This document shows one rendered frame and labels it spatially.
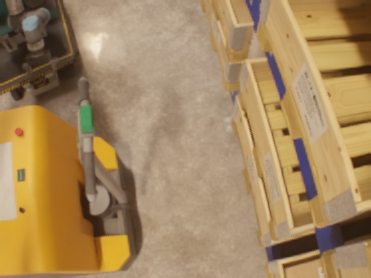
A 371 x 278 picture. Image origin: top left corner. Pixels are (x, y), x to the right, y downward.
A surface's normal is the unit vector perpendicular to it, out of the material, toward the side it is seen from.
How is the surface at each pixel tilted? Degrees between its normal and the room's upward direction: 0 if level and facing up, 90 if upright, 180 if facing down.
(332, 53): 0
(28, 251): 0
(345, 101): 0
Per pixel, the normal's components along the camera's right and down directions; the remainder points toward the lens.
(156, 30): -0.01, -0.37
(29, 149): 0.23, -0.40
